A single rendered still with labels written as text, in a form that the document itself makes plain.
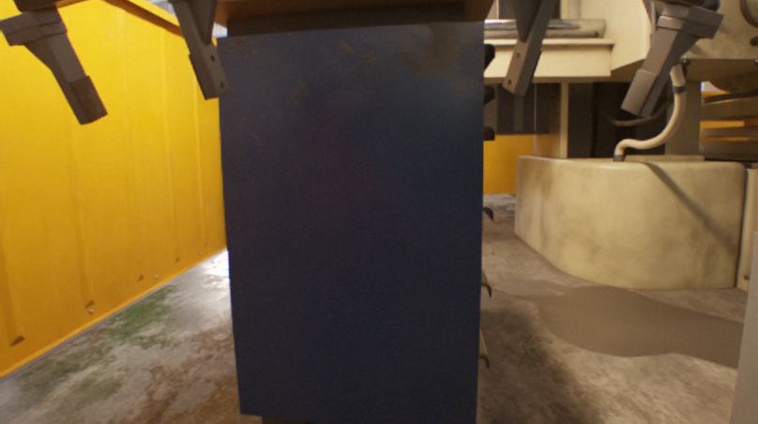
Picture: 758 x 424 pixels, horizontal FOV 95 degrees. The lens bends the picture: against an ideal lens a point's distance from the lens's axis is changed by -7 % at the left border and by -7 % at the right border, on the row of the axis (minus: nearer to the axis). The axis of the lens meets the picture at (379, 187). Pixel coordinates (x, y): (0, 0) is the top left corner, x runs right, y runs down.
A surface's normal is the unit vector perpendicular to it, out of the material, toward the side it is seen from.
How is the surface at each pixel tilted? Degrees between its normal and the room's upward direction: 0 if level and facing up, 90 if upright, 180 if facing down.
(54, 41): 83
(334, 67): 90
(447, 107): 90
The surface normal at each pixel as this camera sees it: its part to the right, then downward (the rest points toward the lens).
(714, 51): -0.07, 0.11
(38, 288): 1.00, 0.00
